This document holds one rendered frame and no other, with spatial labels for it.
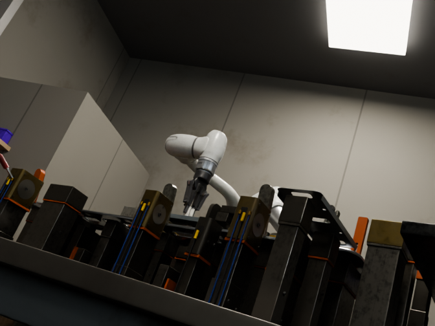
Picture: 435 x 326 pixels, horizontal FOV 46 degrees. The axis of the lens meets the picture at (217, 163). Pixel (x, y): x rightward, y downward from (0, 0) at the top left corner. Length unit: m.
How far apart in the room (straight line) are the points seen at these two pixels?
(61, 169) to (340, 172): 2.28
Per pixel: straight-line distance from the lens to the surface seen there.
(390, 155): 4.54
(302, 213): 1.02
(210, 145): 2.23
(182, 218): 2.06
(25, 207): 1.99
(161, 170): 4.79
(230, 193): 2.50
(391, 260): 1.20
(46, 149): 3.68
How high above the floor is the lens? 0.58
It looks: 23 degrees up
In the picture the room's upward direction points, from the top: 21 degrees clockwise
